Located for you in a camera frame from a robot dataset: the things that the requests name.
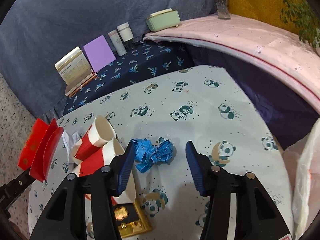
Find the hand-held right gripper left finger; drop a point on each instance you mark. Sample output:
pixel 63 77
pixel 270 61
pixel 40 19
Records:
pixel 126 165

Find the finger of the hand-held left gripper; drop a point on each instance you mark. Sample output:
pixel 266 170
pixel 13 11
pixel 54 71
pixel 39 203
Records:
pixel 15 187

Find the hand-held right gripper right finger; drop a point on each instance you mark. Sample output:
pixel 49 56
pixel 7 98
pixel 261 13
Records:
pixel 196 170

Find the blue measuring tape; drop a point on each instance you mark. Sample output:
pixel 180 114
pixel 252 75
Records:
pixel 152 152

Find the red paper box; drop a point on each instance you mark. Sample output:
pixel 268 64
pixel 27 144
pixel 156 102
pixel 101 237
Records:
pixel 40 150

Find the white lined trash bin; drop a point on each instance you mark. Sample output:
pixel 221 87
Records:
pixel 307 192

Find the gold black box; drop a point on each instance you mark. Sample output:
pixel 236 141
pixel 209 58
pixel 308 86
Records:
pixel 130 220

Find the white paper slip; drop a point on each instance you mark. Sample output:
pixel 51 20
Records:
pixel 71 140

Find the panda print cloth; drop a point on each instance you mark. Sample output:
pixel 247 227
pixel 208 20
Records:
pixel 200 100

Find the dark purple cloth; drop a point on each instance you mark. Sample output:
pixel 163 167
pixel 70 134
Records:
pixel 275 105

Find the navy leaf print cloth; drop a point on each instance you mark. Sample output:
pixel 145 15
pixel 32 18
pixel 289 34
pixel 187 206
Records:
pixel 140 62

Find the gold white box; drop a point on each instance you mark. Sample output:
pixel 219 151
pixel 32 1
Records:
pixel 73 70

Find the purple card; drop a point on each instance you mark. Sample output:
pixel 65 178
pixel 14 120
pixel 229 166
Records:
pixel 98 53

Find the white tube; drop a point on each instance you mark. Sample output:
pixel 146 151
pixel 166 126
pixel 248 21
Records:
pixel 117 42

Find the white jar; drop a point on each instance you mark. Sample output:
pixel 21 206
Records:
pixel 125 32

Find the pink cloth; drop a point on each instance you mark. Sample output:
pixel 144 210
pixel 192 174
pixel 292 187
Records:
pixel 225 35

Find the green tissue box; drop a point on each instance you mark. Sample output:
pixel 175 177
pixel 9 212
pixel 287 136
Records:
pixel 162 21

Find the blue grey cloth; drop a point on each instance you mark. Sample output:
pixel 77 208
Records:
pixel 75 10

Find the yellow cloth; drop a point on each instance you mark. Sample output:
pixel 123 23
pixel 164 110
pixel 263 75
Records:
pixel 255 0

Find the green plant in white pot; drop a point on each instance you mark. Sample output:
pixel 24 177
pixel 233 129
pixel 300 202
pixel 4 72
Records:
pixel 297 7

